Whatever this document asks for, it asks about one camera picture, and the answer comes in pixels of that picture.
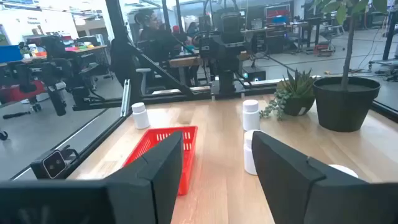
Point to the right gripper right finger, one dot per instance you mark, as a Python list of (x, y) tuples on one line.
[(311, 199)]

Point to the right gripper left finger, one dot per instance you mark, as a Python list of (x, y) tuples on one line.
[(93, 202)]

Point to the white pill bottle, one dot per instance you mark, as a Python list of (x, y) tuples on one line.
[(247, 161), (250, 119), (342, 169), (140, 119)]

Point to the red plastic slotted basket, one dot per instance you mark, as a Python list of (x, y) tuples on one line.
[(191, 168)]

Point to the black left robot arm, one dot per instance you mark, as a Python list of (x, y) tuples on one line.
[(228, 77)]

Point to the person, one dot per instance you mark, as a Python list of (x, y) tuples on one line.
[(152, 31), (192, 29)]

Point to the black box device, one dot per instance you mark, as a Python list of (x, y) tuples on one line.
[(255, 74)]

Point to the wooden workbench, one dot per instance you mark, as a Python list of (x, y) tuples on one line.
[(183, 61)]

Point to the red and blue screen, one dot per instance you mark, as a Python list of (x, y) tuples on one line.
[(276, 15)]

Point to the small potted succulent plant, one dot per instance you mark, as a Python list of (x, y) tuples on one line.
[(295, 93)]

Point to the large leafy plant black pot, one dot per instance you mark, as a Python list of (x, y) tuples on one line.
[(345, 105)]

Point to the wooden desk with clutter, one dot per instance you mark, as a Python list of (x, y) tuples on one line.
[(90, 49)]

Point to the red box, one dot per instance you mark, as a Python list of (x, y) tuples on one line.
[(15, 91)]

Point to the blue monitor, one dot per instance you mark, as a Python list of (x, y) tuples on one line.
[(9, 53)]

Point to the black table-level camera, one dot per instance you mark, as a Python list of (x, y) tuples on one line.
[(53, 164)]

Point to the black aluminium table frame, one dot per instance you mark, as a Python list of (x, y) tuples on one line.
[(174, 97)]

